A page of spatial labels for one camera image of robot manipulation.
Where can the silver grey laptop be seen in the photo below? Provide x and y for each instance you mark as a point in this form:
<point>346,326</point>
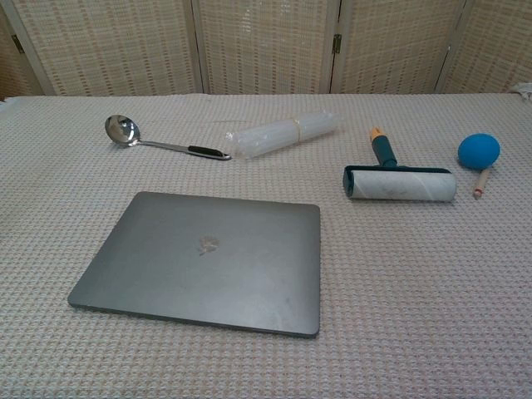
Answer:
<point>216,266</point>

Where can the woven folding screen panel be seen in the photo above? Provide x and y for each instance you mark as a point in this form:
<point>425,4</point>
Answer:
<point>12,70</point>
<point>399,45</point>
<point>494,45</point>
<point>266,45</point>
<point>120,45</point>

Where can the dark metal door hinge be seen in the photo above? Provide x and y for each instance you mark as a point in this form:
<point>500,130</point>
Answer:
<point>336,43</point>
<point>17,43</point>

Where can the clear plastic cup stack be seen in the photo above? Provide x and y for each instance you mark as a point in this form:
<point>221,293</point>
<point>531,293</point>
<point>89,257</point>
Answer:
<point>282,131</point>

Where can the stainless steel ladle black grip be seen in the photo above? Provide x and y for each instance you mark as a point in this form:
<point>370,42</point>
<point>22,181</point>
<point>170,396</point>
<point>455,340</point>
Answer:
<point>121,129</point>

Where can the beige woven tablecloth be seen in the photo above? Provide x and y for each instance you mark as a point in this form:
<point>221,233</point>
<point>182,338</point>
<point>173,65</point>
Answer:
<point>415,291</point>

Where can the white crumpled cloth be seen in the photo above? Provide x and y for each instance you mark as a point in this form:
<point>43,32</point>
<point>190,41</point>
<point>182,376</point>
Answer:
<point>523,91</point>

